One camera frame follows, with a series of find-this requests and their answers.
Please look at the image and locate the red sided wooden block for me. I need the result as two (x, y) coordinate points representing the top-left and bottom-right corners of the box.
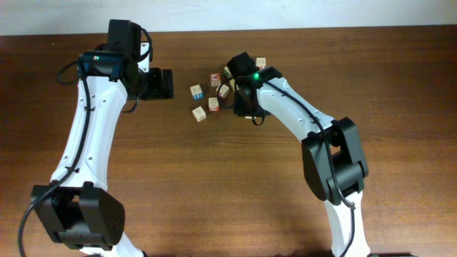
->
(208, 97), (220, 112)

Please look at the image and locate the plain Y wooden block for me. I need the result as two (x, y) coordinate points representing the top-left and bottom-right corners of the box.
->
(192, 106), (206, 122)

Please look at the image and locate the yellow framed I block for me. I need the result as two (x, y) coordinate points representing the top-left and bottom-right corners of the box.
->
(229, 79), (239, 91)

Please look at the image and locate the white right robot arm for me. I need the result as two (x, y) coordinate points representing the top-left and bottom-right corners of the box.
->
(226, 52), (371, 256)

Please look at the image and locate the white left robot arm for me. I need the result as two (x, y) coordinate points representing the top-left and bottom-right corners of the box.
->
(28, 19), (174, 256)

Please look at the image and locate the plain I wooden block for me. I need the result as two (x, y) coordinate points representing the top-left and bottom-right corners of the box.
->
(216, 84), (230, 99)

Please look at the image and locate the blue framed wooden block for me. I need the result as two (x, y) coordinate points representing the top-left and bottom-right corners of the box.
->
(190, 84), (204, 101)

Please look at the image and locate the green framed wooden block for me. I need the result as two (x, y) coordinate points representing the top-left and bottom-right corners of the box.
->
(224, 66), (232, 78)

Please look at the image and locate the red framed A block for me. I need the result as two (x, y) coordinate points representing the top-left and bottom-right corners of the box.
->
(210, 73), (221, 87)

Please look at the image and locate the red bottomed far block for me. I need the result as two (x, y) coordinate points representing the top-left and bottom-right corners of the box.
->
(256, 57), (266, 70)

